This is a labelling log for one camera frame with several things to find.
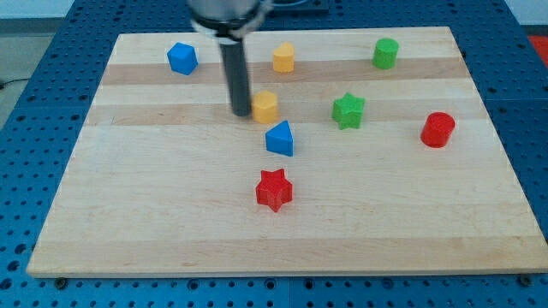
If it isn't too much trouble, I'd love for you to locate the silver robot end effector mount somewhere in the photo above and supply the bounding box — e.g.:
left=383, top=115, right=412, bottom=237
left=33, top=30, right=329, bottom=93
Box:
left=187, top=0, right=273, bottom=42

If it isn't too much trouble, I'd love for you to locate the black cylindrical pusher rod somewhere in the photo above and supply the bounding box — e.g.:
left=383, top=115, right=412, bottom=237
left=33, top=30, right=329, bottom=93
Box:
left=219, top=41, right=252, bottom=117

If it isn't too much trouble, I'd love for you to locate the red star block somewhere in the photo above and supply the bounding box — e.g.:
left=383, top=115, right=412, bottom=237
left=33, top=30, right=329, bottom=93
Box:
left=255, top=169, right=293, bottom=212

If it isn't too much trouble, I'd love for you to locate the blue triangle block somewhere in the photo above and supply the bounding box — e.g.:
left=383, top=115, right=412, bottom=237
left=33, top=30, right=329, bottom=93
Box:
left=265, top=121, right=294, bottom=157

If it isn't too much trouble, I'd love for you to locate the green star block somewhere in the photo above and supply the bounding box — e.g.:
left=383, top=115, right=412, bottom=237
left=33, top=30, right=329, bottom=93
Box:
left=331, top=92, right=366, bottom=130

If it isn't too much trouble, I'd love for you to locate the blue cube block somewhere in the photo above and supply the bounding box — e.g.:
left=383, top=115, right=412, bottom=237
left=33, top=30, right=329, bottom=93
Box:
left=167, top=43, right=198, bottom=75

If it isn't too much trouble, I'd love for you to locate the yellow hexagon block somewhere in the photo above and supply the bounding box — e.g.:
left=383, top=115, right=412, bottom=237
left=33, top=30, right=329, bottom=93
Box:
left=252, top=90, right=279, bottom=124

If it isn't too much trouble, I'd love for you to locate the green cylinder block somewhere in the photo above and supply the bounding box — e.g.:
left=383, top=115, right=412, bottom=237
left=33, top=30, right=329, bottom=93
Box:
left=372, top=38, right=399, bottom=69

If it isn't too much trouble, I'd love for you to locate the wooden board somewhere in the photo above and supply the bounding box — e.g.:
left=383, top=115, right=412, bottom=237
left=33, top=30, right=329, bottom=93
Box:
left=27, top=27, right=547, bottom=278

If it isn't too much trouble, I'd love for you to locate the red cylinder block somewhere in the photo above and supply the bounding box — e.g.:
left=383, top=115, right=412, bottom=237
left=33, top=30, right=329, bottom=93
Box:
left=420, top=112, right=456, bottom=148

